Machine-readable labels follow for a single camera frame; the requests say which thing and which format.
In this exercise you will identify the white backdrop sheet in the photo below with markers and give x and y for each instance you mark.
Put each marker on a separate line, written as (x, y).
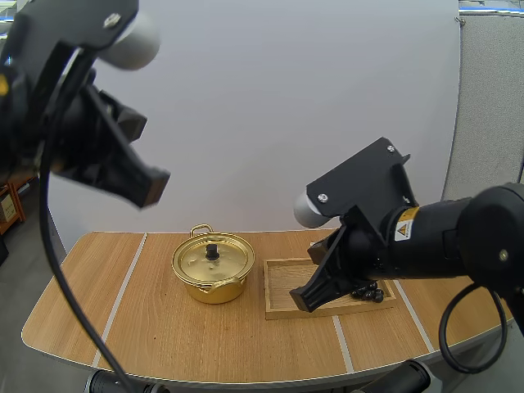
(266, 102)

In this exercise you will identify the grey partition panel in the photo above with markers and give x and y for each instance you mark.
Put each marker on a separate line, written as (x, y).
(491, 102)

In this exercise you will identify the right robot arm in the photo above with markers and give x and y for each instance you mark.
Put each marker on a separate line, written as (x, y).
(450, 233)

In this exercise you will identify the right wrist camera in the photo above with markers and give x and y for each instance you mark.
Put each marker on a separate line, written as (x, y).
(356, 180)

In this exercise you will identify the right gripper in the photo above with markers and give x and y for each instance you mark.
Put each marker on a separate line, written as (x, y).
(364, 249)

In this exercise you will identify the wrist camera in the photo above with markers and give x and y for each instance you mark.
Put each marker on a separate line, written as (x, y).
(82, 20)
(356, 180)

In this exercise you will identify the gold lid with black knob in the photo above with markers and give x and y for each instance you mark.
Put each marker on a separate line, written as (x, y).
(196, 262)

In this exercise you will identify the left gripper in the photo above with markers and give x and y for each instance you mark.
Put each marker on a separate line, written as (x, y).
(67, 135)

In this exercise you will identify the bunch of dark toy grapes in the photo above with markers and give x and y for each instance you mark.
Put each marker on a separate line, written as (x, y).
(370, 295)

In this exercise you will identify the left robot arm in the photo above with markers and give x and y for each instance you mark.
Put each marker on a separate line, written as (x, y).
(16, 123)

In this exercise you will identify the shallow wooden tray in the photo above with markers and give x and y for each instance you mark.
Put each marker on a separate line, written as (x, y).
(286, 282)

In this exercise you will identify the wooden shelf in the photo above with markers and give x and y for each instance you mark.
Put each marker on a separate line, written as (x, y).
(8, 209)

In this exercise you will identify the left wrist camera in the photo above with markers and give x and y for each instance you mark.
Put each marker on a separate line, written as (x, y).
(82, 20)

